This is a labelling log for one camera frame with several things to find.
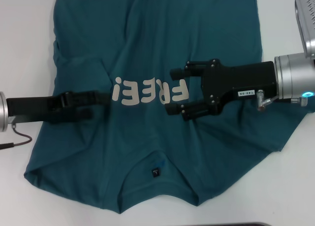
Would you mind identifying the silver cable connector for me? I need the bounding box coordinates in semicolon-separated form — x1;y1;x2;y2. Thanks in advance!
255;89;279;112

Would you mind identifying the dark red left arm cable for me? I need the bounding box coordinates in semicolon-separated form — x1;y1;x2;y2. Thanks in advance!
0;124;32;149

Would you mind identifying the teal t-shirt with white print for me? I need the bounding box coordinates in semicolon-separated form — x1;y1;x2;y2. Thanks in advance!
24;0;308;208

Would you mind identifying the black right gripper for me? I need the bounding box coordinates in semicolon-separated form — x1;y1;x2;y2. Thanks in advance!
164;59;278;122

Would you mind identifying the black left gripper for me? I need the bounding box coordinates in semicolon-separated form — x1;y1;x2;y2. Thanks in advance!
6;90;113;125

